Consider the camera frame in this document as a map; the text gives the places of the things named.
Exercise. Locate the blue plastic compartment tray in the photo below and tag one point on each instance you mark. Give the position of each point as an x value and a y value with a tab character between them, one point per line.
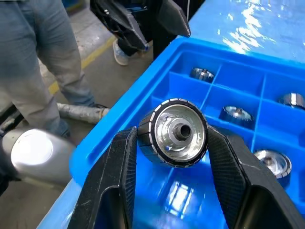
271	119

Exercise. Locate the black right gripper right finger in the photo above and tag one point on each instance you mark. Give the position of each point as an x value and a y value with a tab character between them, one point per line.
238	186

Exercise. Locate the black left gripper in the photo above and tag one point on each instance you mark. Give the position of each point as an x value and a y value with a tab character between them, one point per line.
107	14

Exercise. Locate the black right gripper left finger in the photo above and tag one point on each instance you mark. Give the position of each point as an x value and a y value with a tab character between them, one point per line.
112	181

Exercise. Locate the person grey jeans legs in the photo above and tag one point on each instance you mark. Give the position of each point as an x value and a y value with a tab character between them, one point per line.
31	59

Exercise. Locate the grey sneaker shoe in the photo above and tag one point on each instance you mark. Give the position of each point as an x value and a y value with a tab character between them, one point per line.
120	54

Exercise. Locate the black silver metal roller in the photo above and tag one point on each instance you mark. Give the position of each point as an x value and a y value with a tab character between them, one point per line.
274	163
237	116
202	74
293	99
181	114

